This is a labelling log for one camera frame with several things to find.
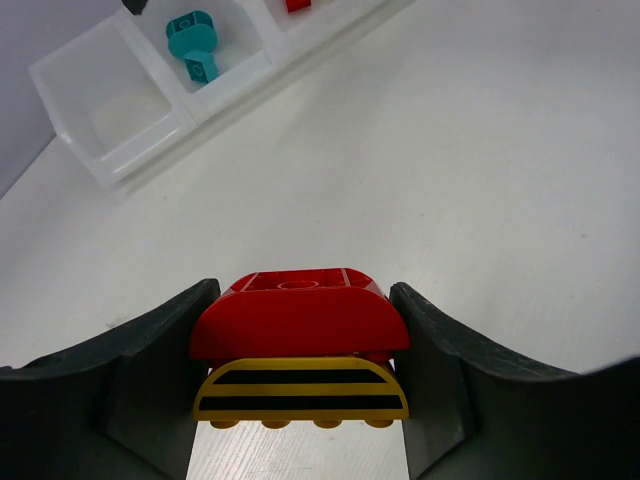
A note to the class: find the small teal lego brick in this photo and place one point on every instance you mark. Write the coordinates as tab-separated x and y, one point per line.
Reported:
201	66

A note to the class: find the teal green printed lego brick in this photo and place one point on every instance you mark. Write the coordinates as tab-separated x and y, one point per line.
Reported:
193	31

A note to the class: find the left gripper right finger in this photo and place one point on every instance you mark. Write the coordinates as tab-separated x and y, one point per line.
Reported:
479	410

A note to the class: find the red curved burger brick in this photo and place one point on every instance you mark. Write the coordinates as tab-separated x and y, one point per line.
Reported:
300	313

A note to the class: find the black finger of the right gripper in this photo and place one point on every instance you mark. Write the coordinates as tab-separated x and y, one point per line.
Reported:
135	6

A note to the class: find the red rounded lego brick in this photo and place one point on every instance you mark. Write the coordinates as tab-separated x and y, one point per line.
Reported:
293	6

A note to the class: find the clear four-compartment tray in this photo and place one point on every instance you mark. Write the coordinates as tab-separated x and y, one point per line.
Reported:
117	98

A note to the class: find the burger printed lego stack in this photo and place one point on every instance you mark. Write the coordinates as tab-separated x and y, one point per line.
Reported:
278	391

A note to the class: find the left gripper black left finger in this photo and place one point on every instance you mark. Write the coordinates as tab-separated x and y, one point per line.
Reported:
116	406

